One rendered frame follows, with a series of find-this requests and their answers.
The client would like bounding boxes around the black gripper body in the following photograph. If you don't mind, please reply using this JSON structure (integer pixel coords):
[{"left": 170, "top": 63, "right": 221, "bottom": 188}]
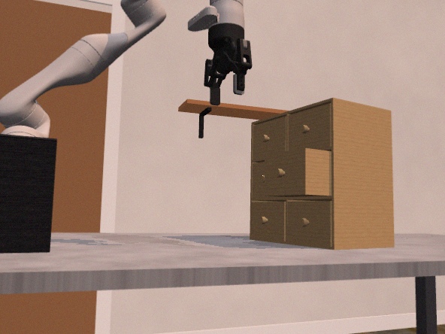
[{"left": 208, "top": 23, "right": 244, "bottom": 74}]

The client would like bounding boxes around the brown wooden drawer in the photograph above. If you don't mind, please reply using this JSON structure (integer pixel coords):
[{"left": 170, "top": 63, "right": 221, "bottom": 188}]
[
  {"left": 287, "top": 201, "right": 332, "bottom": 247},
  {"left": 264, "top": 148, "right": 331, "bottom": 197},
  {"left": 288, "top": 103, "right": 331, "bottom": 151},
  {"left": 251, "top": 202, "right": 286, "bottom": 241},
  {"left": 252, "top": 162, "right": 279, "bottom": 198},
  {"left": 253, "top": 117, "right": 286, "bottom": 159}
]

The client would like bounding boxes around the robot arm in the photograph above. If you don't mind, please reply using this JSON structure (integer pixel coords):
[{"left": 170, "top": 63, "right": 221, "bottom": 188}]
[{"left": 0, "top": 0, "right": 244, "bottom": 138}]

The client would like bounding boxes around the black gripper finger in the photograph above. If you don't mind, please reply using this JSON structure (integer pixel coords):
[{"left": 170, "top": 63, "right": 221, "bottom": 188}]
[
  {"left": 220, "top": 38, "right": 252, "bottom": 95},
  {"left": 204, "top": 56, "right": 227, "bottom": 106}
]

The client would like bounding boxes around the brown wooden chest of drawers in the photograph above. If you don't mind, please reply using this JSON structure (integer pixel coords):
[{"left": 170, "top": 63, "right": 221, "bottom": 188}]
[{"left": 250, "top": 98, "right": 395, "bottom": 250}]

